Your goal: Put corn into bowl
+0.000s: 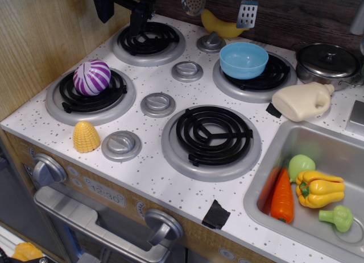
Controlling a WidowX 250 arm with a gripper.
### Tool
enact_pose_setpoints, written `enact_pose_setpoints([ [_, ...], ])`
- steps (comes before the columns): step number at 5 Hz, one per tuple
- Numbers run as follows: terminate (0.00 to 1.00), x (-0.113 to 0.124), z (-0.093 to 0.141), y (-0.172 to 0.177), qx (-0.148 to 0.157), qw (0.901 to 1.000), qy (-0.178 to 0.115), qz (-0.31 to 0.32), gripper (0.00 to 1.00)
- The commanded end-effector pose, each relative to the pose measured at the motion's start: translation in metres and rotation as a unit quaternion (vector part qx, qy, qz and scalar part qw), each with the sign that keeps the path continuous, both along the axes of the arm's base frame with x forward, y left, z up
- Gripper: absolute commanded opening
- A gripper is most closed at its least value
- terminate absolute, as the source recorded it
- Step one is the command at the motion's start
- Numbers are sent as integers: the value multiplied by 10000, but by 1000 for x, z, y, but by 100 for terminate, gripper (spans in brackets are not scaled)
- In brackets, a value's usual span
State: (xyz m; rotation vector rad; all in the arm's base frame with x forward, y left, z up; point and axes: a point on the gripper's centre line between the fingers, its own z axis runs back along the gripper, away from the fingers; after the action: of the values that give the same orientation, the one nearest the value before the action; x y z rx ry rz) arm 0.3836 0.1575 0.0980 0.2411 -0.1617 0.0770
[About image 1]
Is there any black burner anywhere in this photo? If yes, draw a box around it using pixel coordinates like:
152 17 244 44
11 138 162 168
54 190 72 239
111 22 186 67
45 69 136 126
212 52 297 103
161 105 262 182

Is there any yellow toy banana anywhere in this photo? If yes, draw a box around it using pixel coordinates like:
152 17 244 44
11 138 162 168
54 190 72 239
201 9 249 39

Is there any grey stove knob upper middle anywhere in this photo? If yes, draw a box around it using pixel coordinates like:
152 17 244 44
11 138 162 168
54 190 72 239
171 61 204 82

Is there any grey oven dial right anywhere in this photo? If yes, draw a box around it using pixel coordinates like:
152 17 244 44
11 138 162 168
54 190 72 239
144 208 184 246

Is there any grey oven dial left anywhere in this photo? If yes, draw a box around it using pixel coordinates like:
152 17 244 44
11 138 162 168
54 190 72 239
32 153 68 186

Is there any grey stove knob centre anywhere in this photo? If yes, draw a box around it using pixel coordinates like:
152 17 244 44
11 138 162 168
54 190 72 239
140 93 176 118

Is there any light green toy pear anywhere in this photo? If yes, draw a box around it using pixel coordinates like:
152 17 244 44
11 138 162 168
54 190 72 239
288 155 316 183

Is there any metal perforated ladle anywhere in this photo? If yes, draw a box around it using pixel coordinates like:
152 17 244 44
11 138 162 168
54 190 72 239
181 0 205 16

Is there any purple striped toy onion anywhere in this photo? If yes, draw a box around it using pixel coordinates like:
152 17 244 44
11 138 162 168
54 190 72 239
73 59 111 96

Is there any green toy broccoli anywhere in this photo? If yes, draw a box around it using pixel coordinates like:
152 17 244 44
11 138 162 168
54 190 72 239
318 205 354 232

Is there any grey stove knob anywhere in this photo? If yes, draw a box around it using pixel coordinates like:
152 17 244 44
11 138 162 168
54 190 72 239
101 131 142 162
140 93 176 118
171 61 204 82
196 31 226 53

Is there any light blue plastic bowl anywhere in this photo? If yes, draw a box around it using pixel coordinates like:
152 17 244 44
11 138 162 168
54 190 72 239
220 42 269 80

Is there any back left black burner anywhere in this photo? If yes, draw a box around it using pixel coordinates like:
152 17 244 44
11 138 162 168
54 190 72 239
111 22 186 67

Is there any metal slotted spatula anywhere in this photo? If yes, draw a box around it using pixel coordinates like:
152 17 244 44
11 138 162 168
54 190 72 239
236 0 259 28

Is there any grey stove knob front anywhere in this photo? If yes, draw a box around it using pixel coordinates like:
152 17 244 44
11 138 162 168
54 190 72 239
101 131 142 162

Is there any grey oven dial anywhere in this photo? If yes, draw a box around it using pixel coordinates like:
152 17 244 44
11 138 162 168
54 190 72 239
144 208 184 246
32 153 68 186

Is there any front right black burner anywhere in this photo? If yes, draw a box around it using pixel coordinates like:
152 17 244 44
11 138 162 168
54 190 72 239
161 105 262 182

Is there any front left black burner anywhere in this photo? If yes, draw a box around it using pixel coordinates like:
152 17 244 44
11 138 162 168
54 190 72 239
45 69 136 126

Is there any black tape patch by jug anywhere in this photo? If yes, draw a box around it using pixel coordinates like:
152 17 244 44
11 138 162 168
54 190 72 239
266 103 282 118

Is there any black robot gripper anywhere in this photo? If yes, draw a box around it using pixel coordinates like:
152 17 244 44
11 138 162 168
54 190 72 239
93 0 156 39

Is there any back right black burner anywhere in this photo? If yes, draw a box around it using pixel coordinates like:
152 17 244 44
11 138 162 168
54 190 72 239
212 52 297 103

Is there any yellow toy bell pepper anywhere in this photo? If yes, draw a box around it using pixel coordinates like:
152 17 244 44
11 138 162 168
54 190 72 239
296 170 345 208

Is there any grey oven door handle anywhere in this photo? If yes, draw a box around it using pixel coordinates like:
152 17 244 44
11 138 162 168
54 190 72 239
34 187 171 262

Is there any steel pot with lid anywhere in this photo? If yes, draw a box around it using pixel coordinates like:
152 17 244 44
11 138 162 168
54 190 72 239
292 42 363 91

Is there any stainless steel sink basin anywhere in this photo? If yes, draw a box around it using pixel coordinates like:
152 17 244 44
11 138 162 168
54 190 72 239
243 122 363 262

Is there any black tape patch front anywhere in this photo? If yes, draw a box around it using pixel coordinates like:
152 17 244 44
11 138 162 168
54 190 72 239
202 200 230 229

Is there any yellow object bottom left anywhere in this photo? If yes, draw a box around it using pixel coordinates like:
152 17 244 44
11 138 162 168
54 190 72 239
11 243 43 262

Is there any orange toy carrot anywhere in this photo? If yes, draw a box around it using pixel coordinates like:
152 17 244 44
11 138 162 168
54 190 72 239
270 168 294 223

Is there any yellow toy corn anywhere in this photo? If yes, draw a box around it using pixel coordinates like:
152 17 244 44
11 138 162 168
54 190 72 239
73 121 101 153

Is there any cream toy jug bottle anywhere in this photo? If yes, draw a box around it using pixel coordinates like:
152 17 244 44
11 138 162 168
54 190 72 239
272 82 335 122

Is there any grey stove knob rear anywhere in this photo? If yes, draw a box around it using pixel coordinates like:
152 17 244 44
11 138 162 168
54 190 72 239
196 31 226 53

